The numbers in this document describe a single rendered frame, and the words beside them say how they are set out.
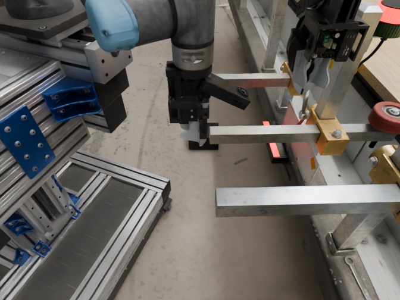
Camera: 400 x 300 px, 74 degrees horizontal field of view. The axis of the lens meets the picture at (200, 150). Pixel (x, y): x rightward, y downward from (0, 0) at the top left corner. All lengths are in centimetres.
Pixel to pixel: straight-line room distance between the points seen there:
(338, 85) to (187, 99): 32
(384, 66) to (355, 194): 56
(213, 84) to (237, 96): 5
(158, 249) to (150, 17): 116
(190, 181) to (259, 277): 64
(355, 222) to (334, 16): 36
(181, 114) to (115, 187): 89
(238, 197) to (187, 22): 27
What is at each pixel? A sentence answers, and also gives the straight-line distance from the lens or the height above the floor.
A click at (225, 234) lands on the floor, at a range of 142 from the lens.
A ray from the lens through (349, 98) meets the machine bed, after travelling 101.
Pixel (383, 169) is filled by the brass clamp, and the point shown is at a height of 95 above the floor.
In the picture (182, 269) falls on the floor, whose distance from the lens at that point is 135.
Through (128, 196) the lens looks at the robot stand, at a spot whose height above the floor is 21.
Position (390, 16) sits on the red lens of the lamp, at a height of 110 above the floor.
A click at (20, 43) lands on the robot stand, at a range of 87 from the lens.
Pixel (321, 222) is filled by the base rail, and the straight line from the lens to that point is 70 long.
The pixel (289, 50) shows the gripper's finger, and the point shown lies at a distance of 50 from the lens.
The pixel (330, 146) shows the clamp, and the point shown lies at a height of 85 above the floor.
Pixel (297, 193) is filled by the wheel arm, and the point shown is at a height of 96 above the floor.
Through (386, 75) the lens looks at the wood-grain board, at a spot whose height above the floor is 90.
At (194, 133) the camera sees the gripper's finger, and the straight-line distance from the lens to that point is 59.
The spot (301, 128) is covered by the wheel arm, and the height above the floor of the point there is 86.
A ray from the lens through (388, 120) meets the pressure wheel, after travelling 70.
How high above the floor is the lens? 126
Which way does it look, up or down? 46 degrees down
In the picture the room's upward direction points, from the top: straight up
